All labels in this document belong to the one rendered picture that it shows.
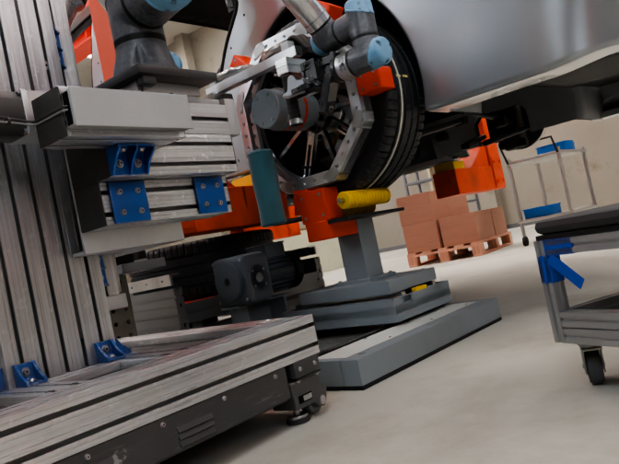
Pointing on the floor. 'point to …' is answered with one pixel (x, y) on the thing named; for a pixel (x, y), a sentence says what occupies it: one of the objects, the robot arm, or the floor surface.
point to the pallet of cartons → (449, 228)
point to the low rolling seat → (563, 329)
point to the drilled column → (120, 319)
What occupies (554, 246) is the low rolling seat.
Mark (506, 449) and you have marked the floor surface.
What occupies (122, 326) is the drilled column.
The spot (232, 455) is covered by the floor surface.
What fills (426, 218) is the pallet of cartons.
